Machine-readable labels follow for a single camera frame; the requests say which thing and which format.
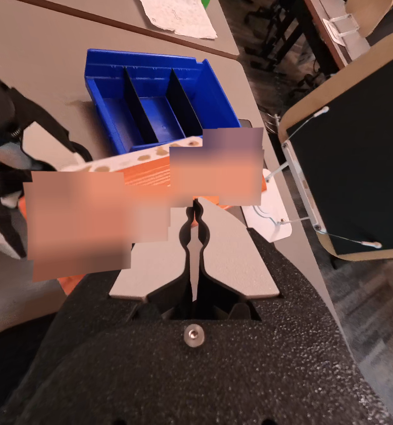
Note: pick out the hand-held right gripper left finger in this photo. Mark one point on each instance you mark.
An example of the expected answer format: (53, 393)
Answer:
(156, 265)

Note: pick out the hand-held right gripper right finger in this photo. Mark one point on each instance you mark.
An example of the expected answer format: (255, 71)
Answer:
(239, 262)

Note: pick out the black orchid lego box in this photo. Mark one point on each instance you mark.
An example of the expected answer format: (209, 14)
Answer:
(146, 172)

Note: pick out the blue plastic bin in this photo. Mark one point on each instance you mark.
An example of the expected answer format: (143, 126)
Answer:
(216, 99)

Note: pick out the white panel foot plate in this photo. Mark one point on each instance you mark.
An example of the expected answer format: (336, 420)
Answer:
(273, 219)

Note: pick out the black bin divider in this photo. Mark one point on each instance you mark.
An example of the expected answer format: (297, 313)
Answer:
(140, 109)

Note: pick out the white tipped thin rod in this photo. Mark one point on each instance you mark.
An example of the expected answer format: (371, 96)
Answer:
(322, 111)
(372, 245)

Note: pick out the crumpled white paper bag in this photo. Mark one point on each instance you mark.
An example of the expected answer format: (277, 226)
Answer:
(183, 16)

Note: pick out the wooden table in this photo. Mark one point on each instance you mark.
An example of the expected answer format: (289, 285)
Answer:
(336, 39)

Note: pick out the clear acrylic stand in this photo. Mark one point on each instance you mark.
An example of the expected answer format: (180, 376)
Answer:
(341, 28)

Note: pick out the pale wooden chair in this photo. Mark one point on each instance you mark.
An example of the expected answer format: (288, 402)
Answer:
(369, 16)

